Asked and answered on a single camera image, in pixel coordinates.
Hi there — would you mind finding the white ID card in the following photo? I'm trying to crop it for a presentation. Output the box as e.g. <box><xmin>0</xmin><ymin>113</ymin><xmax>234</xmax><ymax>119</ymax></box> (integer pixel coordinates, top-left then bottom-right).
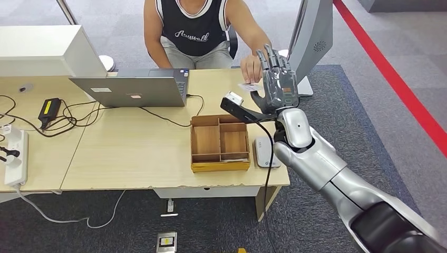
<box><xmin>238</xmin><ymin>82</ymin><xmax>263</xmax><ymax>93</ymax></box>

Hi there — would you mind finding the wooden organizer box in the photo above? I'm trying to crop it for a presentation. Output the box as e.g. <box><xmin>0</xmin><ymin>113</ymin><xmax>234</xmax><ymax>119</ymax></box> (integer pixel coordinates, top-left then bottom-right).
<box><xmin>190</xmin><ymin>114</ymin><xmax>251</xmax><ymax>173</ymax></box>

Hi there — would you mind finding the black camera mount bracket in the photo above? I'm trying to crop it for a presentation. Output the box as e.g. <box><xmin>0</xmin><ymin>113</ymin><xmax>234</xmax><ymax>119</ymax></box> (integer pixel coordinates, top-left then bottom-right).
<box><xmin>220</xmin><ymin>97</ymin><xmax>278</xmax><ymax>123</ymax></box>

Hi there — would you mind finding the white desk drawer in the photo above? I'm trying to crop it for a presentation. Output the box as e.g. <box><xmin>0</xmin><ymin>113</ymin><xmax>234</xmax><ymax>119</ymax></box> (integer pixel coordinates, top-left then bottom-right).
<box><xmin>153</xmin><ymin>186</ymin><xmax>262</xmax><ymax>199</ymax></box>

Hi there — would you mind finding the dark grey rug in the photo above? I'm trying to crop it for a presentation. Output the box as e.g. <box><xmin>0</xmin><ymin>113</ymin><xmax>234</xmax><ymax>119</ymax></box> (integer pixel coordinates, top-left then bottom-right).
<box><xmin>0</xmin><ymin>65</ymin><xmax>441</xmax><ymax>253</ymax></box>

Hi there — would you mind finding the metal floor socket plate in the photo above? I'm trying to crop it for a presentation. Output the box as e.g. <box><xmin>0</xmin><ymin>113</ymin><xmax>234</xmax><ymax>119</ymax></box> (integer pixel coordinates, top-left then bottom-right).
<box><xmin>156</xmin><ymin>231</ymin><xmax>178</xmax><ymax>253</ymax></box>

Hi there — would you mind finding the thin black cable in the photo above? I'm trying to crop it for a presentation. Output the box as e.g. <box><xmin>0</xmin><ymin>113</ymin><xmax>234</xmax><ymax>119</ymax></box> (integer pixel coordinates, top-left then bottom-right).
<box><xmin>0</xmin><ymin>95</ymin><xmax>17</xmax><ymax>125</ymax></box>

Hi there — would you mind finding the white power strip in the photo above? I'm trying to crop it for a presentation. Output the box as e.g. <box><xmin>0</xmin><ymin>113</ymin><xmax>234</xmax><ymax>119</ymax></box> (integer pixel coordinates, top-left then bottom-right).
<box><xmin>4</xmin><ymin>130</ymin><xmax>30</xmax><ymax>187</ymax></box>

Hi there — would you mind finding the white box-shaped device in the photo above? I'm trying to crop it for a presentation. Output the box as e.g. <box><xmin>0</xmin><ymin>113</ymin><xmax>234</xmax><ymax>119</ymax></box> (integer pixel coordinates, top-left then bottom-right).
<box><xmin>0</xmin><ymin>25</ymin><xmax>108</xmax><ymax>78</ymax></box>

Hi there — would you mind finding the black plug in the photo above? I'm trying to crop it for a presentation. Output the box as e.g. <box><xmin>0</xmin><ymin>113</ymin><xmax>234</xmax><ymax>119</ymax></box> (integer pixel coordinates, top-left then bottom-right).
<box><xmin>0</xmin><ymin>147</ymin><xmax>21</xmax><ymax>163</ymax></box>

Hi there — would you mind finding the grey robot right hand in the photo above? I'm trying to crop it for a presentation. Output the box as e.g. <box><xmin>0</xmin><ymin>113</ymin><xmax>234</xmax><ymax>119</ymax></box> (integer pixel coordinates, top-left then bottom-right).
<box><xmin>250</xmin><ymin>44</ymin><xmax>300</xmax><ymax>115</ymax></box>

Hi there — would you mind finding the black robot wrist cable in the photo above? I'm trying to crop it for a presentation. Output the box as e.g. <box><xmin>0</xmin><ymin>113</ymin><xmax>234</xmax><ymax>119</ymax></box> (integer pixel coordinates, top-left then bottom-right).
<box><xmin>253</xmin><ymin>119</ymin><xmax>278</xmax><ymax>253</ymax></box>

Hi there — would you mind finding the black charger cable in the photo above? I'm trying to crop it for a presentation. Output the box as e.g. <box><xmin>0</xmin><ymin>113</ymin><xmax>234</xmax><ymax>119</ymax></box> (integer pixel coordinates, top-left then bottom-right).
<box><xmin>42</xmin><ymin>94</ymin><xmax>205</xmax><ymax>138</ymax></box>

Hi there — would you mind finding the small floor socket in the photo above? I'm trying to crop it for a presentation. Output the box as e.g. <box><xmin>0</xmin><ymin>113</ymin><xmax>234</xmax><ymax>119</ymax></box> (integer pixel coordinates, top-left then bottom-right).
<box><xmin>160</xmin><ymin>198</ymin><xmax>179</xmax><ymax>218</ymax></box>

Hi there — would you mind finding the grey card reader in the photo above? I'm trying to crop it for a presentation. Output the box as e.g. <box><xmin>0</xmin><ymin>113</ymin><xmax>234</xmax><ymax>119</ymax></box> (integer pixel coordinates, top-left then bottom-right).
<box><xmin>254</xmin><ymin>136</ymin><xmax>282</xmax><ymax>169</ymax></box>

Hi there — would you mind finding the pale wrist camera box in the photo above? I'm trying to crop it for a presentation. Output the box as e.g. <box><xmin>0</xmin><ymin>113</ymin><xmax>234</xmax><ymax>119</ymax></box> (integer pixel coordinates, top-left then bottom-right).
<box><xmin>224</xmin><ymin>91</ymin><xmax>245</xmax><ymax>106</ymax></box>

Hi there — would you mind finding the person's left hand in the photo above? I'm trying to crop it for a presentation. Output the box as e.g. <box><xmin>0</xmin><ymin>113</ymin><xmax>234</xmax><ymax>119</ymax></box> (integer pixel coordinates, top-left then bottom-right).
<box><xmin>240</xmin><ymin>52</ymin><xmax>263</xmax><ymax>84</ymax></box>

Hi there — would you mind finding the grey platform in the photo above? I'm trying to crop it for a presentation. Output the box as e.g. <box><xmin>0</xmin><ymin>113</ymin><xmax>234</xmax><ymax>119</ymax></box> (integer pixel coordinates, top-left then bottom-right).
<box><xmin>356</xmin><ymin>0</ymin><xmax>447</xmax><ymax>14</ymax></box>

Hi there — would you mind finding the metal pole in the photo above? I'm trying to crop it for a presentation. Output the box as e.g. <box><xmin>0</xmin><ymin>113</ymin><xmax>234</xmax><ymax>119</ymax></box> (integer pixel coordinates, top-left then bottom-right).
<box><xmin>55</xmin><ymin>0</ymin><xmax>78</xmax><ymax>26</ymax></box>

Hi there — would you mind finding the person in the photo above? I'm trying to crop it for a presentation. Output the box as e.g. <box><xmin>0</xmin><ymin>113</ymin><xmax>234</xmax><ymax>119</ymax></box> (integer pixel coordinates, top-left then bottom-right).
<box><xmin>143</xmin><ymin>0</ymin><xmax>273</xmax><ymax>84</ymax></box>

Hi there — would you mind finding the grey kiosk stand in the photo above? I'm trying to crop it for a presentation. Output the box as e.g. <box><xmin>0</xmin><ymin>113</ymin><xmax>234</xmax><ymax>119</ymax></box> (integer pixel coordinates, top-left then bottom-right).
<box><xmin>287</xmin><ymin>0</ymin><xmax>334</xmax><ymax>98</ymax></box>

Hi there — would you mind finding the silver laptop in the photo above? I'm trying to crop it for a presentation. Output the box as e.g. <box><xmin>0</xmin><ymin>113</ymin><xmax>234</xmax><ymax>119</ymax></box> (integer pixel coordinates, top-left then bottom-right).
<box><xmin>69</xmin><ymin>68</ymin><xmax>190</xmax><ymax>108</ymax></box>

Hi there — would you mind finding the black power adapter yellow label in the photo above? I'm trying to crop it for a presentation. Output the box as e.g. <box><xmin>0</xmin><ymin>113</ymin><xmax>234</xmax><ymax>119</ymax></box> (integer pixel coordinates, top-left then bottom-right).
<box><xmin>37</xmin><ymin>98</ymin><xmax>62</xmax><ymax>130</ymax></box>

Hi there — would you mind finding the white power cord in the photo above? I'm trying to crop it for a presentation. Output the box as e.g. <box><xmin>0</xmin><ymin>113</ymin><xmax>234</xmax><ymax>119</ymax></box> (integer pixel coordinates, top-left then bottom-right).
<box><xmin>14</xmin><ymin>185</ymin><xmax>127</xmax><ymax>230</ymax></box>

